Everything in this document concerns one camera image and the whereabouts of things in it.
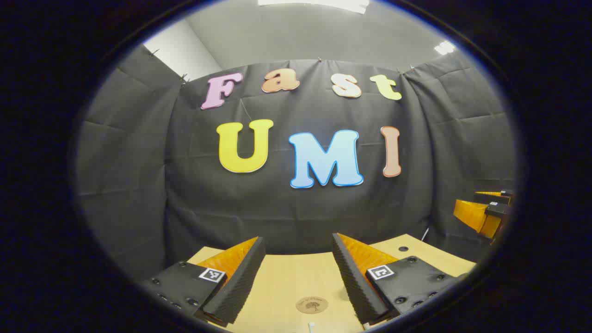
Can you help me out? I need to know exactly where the black backdrop cloth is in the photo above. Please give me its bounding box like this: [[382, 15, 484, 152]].
[[76, 44, 518, 283]]

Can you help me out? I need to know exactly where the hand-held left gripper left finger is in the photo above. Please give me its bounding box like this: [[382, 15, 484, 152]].
[[139, 236, 266, 328]]

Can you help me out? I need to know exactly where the round cork coaster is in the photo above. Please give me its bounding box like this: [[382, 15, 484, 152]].
[[296, 296, 329, 315]]

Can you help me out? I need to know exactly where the wooden desktop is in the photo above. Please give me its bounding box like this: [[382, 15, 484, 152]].
[[187, 234, 477, 333]]

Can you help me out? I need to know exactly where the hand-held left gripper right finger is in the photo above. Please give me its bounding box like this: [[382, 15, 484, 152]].
[[331, 233, 468, 325]]

